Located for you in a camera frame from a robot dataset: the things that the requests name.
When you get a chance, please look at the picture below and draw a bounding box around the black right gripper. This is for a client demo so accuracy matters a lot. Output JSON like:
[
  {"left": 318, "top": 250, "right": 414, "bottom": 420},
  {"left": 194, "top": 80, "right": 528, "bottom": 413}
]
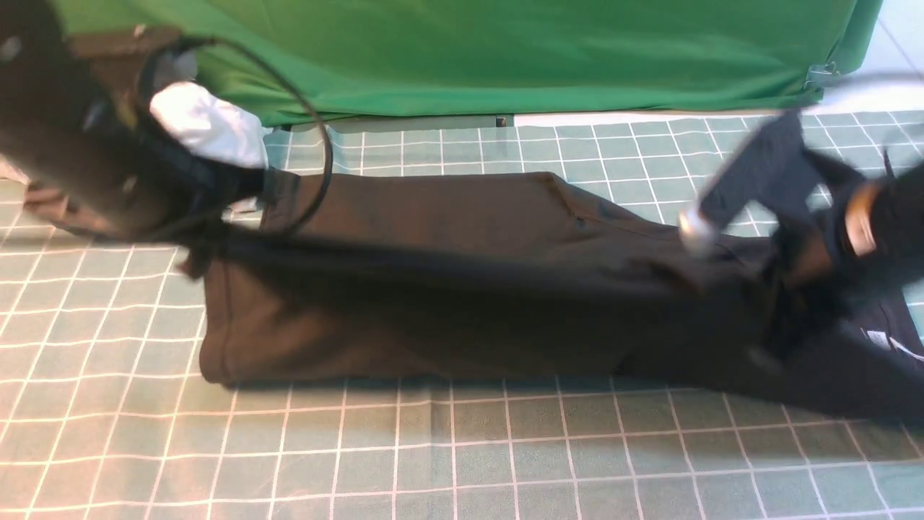
[{"left": 765, "top": 155, "right": 878, "bottom": 361}]

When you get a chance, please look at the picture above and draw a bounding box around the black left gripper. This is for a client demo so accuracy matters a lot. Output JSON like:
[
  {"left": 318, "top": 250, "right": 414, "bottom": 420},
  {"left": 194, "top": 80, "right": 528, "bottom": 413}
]
[{"left": 123, "top": 123, "right": 278, "bottom": 241}]

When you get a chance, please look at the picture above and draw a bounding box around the dark gray long-sleeve shirt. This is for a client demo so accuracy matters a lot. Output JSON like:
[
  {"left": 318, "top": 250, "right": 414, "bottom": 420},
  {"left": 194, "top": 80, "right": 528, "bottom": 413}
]
[{"left": 199, "top": 172, "right": 922, "bottom": 425}]

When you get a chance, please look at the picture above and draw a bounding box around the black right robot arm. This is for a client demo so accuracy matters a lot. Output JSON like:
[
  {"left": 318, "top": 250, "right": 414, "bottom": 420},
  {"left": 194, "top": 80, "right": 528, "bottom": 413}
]
[{"left": 762, "top": 152, "right": 923, "bottom": 359}]

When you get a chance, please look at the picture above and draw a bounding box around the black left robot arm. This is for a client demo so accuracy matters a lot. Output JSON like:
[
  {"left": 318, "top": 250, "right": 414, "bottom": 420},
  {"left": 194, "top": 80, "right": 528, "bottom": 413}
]
[{"left": 2, "top": 1, "right": 298, "bottom": 246}]

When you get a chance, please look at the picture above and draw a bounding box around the white crumpled shirt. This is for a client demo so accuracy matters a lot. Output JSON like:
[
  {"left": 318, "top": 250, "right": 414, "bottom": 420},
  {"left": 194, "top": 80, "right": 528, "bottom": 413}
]
[{"left": 149, "top": 82, "right": 271, "bottom": 168}]

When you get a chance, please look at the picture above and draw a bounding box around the green backdrop cloth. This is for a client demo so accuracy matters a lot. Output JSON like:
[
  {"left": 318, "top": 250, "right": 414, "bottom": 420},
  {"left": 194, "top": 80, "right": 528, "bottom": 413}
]
[{"left": 55, "top": 1, "right": 882, "bottom": 118}]

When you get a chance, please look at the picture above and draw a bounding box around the metal binder clip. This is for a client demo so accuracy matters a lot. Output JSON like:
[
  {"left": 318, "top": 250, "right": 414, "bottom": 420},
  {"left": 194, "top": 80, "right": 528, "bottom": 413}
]
[{"left": 803, "top": 61, "right": 841, "bottom": 91}]

